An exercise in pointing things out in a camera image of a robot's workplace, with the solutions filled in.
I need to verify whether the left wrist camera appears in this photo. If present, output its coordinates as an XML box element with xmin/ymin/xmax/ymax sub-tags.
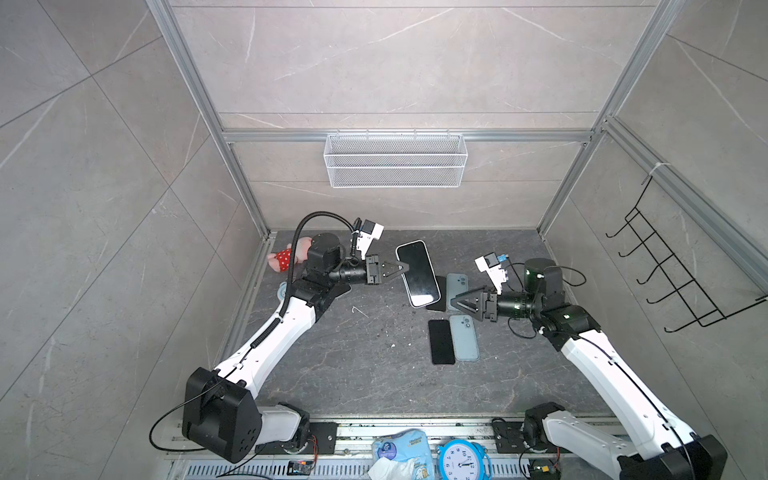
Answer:
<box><xmin>351</xmin><ymin>218</ymin><xmax>384</xmax><ymax>260</ymax></box>

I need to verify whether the small cream alarm clock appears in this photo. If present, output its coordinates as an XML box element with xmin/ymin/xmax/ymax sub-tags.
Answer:
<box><xmin>277</xmin><ymin>282</ymin><xmax>287</xmax><ymax>301</ymax></box>

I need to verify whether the black wire hook rack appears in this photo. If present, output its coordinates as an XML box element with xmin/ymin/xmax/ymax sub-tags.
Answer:
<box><xmin>605</xmin><ymin>175</ymin><xmax>767</xmax><ymax>334</ymax></box>

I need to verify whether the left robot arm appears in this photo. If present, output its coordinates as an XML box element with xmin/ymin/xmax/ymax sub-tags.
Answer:
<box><xmin>181</xmin><ymin>232</ymin><xmax>410</xmax><ymax>463</ymax></box>

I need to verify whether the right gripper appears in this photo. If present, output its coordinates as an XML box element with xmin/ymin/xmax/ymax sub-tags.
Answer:
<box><xmin>451</xmin><ymin>283</ymin><xmax>541</xmax><ymax>324</ymax></box>

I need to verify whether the blue alarm clock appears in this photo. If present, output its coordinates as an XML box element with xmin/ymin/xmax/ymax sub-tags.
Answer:
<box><xmin>437</xmin><ymin>439</ymin><xmax>492</xmax><ymax>480</ymax></box>

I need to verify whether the phone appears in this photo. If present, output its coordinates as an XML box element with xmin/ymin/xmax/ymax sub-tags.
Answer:
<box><xmin>425</xmin><ymin>275</ymin><xmax>448</xmax><ymax>313</ymax></box>
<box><xmin>428</xmin><ymin>319</ymin><xmax>456</xmax><ymax>365</ymax></box>
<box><xmin>395</xmin><ymin>240</ymin><xmax>441</xmax><ymax>308</ymax></box>

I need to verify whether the pink plush toy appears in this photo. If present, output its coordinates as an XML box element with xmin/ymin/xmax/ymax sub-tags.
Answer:
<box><xmin>267</xmin><ymin>237</ymin><xmax>313</xmax><ymax>273</ymax></box>

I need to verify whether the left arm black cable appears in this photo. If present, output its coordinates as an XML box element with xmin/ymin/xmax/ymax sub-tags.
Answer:
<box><xmin>278</xmin><ymin>211</ymin><xmax>358</xmax><ymax>319</ymax></box>

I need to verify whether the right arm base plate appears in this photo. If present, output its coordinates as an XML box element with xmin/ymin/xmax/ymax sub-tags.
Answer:
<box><xmin>490</xmin><ymin>417</ymin><xmax>539</xmax><ymax>454</ymax></box>

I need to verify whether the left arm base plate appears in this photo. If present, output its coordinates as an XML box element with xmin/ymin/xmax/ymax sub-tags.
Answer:
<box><xmin>254</xmin><ymin>421</ymin><xmax>339</xmax><ymax>455</ymax></box>

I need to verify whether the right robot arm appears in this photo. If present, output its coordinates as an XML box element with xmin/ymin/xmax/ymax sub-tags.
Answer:
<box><xmin>450</xmin><ymin>253</ymin><xmax>728</xmax><ymax>479</ymax></box>

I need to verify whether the white wire mesh basket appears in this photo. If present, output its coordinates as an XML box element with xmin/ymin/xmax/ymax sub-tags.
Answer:
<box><xmin>323</xmin><ymin>132</ymin><xmax>468</xmax><ymax>189</ymax></box>

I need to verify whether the blue tissue pack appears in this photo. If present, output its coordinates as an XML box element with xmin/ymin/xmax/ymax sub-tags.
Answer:
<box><xmin>367</xmin><ymin>429</ymin><xmax>435</xmax><ymax>480</ymax></box>

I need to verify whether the light case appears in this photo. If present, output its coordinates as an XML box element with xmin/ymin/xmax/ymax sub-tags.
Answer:
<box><xmin>449</xmin><ymin>315</ymin><xmax>479</xmax><ymax>362</ymax></box>
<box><xmin>445</xmin><ymin>273</ymin><xmax>469</xmax><ymax>311</ymax></box>

